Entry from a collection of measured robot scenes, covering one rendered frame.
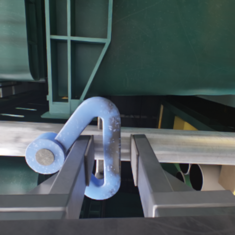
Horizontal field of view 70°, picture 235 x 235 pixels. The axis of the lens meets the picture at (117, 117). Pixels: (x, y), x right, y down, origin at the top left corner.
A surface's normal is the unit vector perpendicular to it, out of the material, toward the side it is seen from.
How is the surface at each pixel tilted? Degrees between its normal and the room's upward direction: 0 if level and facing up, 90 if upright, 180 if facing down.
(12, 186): 92
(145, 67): 94
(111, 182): 90
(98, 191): 90
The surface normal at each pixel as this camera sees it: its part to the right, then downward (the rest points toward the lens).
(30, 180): 0.18, -0.11
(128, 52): 0.10, 0.27
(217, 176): 0.06, -0.37
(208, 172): 0.07, -0.60
